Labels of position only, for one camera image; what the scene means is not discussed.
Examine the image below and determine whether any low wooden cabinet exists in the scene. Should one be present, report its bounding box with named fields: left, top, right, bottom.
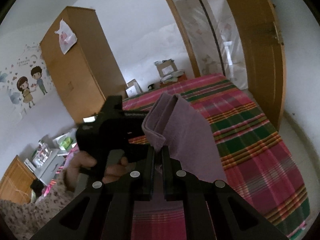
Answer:
left=0, top=155, right=37, bottom=204

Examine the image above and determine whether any white pink printed bag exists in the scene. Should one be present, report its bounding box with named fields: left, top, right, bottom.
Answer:
left=54, top=19, right=77, bottom=55

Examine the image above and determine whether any white drawer cabinet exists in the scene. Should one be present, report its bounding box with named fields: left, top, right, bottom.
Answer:
left=32, top=152, right=67, bottom=188

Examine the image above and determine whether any red dotted box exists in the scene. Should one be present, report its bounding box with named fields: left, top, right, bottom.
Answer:
left=160, top=74, right=188, bottom=88

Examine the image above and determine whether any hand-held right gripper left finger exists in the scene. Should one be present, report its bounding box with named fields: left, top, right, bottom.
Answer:
left=30, top=146, right=155, bottom=240

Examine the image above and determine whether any white cardboard box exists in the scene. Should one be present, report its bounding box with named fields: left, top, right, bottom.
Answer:
left=126, top=79, right=143, bottom=98

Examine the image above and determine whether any wooden door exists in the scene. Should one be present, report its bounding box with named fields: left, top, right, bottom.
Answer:
left=216, top=0, right=287, bottom=132

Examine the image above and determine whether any wooden wardrobe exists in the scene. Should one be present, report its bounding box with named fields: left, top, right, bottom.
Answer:
left=40, top=6, right=128, bottom=124

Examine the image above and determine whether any plaid bed sheet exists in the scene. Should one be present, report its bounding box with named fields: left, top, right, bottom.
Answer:
left=122, top=74, right=310, bottom=240

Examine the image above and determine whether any metal door handle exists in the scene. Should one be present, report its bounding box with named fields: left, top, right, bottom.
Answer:
left=274, top=21, right=284, bottom=45

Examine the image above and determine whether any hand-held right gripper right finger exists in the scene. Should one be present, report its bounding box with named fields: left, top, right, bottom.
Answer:
left=161, top=145, right=288, bottom=240

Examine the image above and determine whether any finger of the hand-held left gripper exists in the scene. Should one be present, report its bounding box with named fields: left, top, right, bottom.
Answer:
left=127, top=124, right=152, bottom=145

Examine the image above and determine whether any clear plastic curtain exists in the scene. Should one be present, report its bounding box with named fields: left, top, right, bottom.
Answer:
left=165, top=0, right=249, bottom=89

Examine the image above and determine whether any pale paper bundle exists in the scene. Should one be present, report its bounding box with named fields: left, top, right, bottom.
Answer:
left=160, top=71, right=185, bottom=83

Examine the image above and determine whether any cartoon children wall sticker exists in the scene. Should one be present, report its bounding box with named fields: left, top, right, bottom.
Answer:
left=0, top=44, right=55, bottom=115

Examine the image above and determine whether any person's left forearm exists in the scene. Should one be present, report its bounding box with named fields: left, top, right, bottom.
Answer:
left=0, top=170, right=75, bottom=240

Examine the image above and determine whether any wooden door frame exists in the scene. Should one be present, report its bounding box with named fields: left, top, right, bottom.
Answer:
left=155, top=0, right=203, bottom=79

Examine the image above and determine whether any person's left hand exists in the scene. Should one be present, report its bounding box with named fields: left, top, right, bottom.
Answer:
left=66, top=152, right=137, bottom=184

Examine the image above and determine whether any black pole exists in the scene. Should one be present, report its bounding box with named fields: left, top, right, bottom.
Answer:
left=187, top=0, right=225, bottom=77

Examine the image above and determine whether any brown cardboard box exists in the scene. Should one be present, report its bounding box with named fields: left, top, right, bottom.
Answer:
left=154, top=60, right=178, bottom=78

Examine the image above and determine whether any green tissue pack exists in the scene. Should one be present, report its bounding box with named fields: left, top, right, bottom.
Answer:
left=59, top=137, right=73, bottom=149

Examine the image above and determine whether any purple fleece garment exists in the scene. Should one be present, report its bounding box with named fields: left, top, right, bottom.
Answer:
left=141, top=92, right=228, bottom=183

